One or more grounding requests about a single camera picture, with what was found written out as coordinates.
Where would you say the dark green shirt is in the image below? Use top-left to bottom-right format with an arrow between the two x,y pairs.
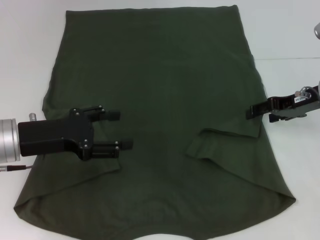
13,4 -> 297,240

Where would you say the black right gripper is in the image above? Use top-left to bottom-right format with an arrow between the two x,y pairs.
246,86 -> 320,124

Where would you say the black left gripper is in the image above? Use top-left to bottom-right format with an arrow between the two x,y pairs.
17,105 -> 134,162

